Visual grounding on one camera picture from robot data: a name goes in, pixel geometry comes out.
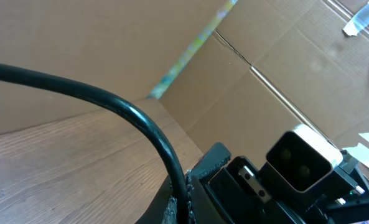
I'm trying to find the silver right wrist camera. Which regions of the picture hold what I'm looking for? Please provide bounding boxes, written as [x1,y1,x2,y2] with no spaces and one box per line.
[266,124,343,193]

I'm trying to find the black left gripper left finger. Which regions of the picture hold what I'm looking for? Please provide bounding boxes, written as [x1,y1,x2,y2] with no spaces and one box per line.
[136,177,177,224]

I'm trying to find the black usb cable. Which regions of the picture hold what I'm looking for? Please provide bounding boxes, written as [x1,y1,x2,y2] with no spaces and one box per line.
[0,60,191,224]

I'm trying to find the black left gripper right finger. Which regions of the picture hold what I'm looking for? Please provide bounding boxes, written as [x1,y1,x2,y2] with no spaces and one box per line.
[187,174,227,224]

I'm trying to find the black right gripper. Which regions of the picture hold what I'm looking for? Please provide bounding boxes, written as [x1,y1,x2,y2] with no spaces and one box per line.
[189,142,369,223]

